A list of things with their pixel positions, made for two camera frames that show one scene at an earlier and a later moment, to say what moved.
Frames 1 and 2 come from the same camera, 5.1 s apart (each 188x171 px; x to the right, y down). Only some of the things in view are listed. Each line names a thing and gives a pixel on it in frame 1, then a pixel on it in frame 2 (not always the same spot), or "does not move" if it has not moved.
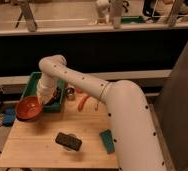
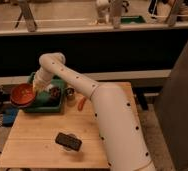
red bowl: x=28 y=108 -> x=23 y=95
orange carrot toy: x=80 y=104 does not move
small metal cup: x=70 y=91 does not move
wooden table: x=79 y=137 does not move
